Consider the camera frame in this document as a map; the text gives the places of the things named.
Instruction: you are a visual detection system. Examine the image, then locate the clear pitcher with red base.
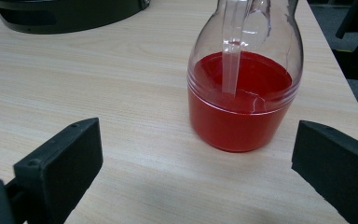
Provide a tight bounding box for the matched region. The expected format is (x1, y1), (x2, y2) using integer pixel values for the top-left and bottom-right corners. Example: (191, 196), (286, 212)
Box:
(186, 0), (305, 153)

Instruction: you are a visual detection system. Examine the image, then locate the black curved device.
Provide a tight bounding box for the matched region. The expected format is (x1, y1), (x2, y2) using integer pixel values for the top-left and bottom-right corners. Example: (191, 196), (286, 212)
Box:
(0, 0), (151, 35)

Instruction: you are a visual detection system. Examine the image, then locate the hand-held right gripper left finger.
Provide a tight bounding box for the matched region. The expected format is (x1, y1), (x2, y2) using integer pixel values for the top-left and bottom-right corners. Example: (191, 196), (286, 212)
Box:
(13, 117), (104, 224)

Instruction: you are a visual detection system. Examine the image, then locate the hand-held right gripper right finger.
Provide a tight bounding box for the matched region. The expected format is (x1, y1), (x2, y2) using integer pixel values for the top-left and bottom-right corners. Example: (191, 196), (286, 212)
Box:
(291, 119), (358, 224)

